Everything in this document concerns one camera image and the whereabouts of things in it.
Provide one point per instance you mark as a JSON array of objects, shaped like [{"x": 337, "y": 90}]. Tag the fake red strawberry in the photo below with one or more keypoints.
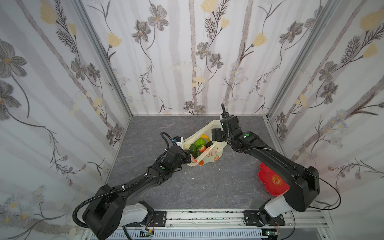
[{"x": 202, "y": 149}]

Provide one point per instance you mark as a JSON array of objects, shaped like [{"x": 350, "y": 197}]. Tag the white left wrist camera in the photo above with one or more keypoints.
[{"x": 177, "y": 140}]

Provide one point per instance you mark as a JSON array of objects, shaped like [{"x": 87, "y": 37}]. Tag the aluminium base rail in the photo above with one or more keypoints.
[{"x": 229, "y": 224}]

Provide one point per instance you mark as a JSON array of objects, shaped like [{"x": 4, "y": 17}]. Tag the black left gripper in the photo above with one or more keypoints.
[{"x": 185, "y": 155}]

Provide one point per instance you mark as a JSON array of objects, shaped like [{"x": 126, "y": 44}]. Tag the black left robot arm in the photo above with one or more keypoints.
[{"x": 102, "y": 213}]

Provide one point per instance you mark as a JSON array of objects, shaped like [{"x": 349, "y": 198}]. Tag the bright green fake fruit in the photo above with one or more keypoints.
[{"x": 200, "y": 142}]

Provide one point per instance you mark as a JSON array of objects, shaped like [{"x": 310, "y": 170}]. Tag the dark green fake fruit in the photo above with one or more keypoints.
[{"x": 193, "y": 149}]

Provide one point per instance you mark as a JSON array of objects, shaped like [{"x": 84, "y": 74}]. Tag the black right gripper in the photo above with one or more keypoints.
[{"x": 217, "y": 134}]

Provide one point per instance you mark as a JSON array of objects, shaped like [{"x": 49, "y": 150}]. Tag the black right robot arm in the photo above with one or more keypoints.
[{"x": 304, "y": 183}]

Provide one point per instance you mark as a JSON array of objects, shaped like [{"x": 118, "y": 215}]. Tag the red flower-shaped plastic bowl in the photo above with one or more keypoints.
[{"x": 274, "y": 184}]

